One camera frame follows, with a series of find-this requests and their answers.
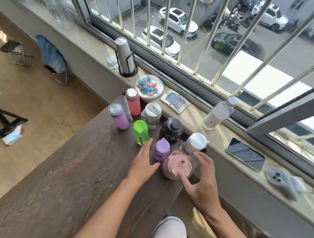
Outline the person's left hand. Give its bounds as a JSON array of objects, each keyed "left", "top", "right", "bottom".
[{"left": 126, "top": 138, "right": 161, "bottom": 186}]

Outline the crumpled clear plastic wrap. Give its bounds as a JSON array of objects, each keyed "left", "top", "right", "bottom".
[{"left": 106, "top": 56, "right": 120, "bottom": 70}]

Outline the white round plate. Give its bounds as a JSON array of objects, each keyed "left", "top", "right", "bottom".
[{"left": 135, "top": 74, "right": 164, "bottom": 100}]

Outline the clear cup with white lid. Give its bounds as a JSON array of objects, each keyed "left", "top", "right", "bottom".
[{"left": 140, "top": 102, "right": 163, "bottom": 130}]

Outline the coral thermos with silver lid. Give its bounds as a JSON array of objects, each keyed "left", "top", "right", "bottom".
[{"left": 125, "top": 87, "right": 142, "bottom": 117}]

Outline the grey game controller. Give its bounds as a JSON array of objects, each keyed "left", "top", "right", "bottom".
[{"left": 265, "top": 167, "right": 307, "bottom": 202}]

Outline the black cup holder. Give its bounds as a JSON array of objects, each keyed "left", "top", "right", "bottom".
[{"left": 115, "top": 50, "right": 139, "bottom": 78}]

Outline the person's right hand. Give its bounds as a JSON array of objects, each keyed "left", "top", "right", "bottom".
[{"left": 180, "top": 152, "right": 223, "bottom": 215}]

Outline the blue denim jacket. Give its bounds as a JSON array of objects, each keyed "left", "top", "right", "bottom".
[{"left": 35, "top": 34, "right": 67, "bottom": 74}]

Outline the black wooden stool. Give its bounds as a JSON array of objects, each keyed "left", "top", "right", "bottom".
[{"left": 0, "top": 108, "right": 29, "bottom": 138}]

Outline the lilac thermos with silver lid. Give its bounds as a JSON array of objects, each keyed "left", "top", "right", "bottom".
[{"left": 108, "top": 103, "right": 130, "bottom": 130}]

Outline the black bottle with black cap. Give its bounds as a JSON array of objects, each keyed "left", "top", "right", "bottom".
[{"left": 159, "top": 117, "right": 183, "bottom": 145}]

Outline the stack of paper cups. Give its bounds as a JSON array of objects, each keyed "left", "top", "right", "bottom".
[{"left": 115, "top": 36, "right": 135, "bottom": 75}]

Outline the black folding stool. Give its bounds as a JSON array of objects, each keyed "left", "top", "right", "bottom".
[{"left": 0, "top": 40, "right": 35, "bottom": 67}]

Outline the smartphone with dark screen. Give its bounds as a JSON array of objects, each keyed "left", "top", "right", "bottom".
[{"left": 225, "top": 137, "right": 266, "bottom": 172}]

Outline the pink bottle with lid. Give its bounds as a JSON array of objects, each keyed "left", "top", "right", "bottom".
[{"left": 161, "top": 151, "right": 193, "bottom": 181}]

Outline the clear plastic water bottle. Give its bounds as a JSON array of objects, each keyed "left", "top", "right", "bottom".
[{"left": 201, "top": 97, "right": 238, "bottom": 130}]

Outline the grey aluminium window frame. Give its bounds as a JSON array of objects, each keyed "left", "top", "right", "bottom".
[{"left": 71, "top": 0, "right": 314, "bottom": 182}]

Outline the clear bottle with white lid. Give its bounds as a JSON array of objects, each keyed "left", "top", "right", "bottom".
[{"left": 180, "top": 132, "right": 209, "bottom": 160}]

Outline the group of parked motorbikes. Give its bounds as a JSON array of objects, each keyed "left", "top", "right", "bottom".
[{"left": 209, "top": 2, "right": 253, "bottom": 31}]

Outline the person's right forearm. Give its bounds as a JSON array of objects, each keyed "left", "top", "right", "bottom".
[{"left": 204, "top": 205, "right": 247, "bottom": 238}]

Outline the large clear water bottle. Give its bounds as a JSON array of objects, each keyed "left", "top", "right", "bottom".
[{"left": 44, "top": 0, "right": 74, "bottom": 27}]

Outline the row of steel window bars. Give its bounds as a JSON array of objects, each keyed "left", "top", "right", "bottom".
[{"left": 94, "top": 0, "right": 314, "bottom": 111}]

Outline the black parked car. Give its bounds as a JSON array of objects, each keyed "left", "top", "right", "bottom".
[{"left": 211, "top": 32, "right": 264, "bottom": 61}]

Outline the white canopy roof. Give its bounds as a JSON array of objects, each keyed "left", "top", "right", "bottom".
[{"left": 216, "top": 50, "right": 314, "bottom": 104}]

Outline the green plastic bottle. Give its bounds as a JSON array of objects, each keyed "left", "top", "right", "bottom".
[{"left": 133, "top": 120, "right": 149, "bottom": 147}]

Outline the pile of colourful paper pieces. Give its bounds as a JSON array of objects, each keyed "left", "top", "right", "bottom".
[{"left": 137, "top": 77, "right": 159, "bottom": 96}]

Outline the white parked car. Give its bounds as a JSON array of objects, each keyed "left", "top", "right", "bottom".
[
  {"left": 158, "top": 7, "right": 199, "bottom": 39},
  {"left": 141, "top": 25, "right": 182, "bottom": 59},
  {"left": 251, "top": 1, "right": 289, "bottom": 32}
]

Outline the white cloth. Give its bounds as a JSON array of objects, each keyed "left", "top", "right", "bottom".
[{"left": 2, "top": 125, "right": 23, "bottom": 146}]

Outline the folding chair with metal legs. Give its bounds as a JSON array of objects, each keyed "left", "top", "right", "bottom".
[{"left": 43, "top": 64, "right": 75, "bottom": 86}]

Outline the person's left forearm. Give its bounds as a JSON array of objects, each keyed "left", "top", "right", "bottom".
[{"left": 74, "top": 177, "right": 148, "bottom": 238}]

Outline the small purple bottle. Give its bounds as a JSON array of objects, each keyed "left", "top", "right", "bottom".
[{"left": 154, "top": 138, "right": 171, "bottom": 163}]

